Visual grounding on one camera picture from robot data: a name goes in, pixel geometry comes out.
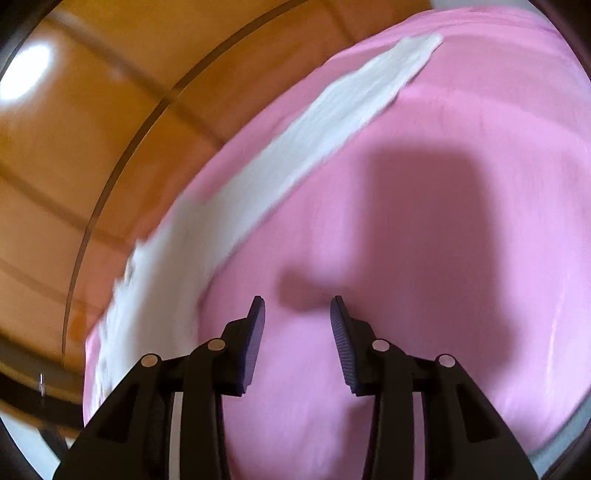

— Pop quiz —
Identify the pink bedspread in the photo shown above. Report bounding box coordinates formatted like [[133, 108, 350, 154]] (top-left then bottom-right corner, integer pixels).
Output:
[[82, 5, 591, 480]]

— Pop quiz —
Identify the wooden panelled headboard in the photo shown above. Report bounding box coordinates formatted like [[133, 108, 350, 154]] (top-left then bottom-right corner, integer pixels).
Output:
[[1, 1, 430, 432]]

